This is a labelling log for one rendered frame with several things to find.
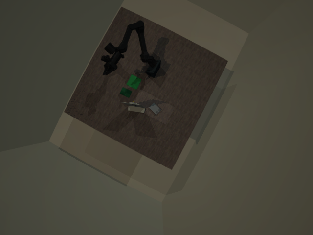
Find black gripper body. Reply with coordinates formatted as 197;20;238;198
104;56;119;70

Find green square mat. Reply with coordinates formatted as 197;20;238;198
127;75;141;89

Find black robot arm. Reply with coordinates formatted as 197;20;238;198
101;21;158;67

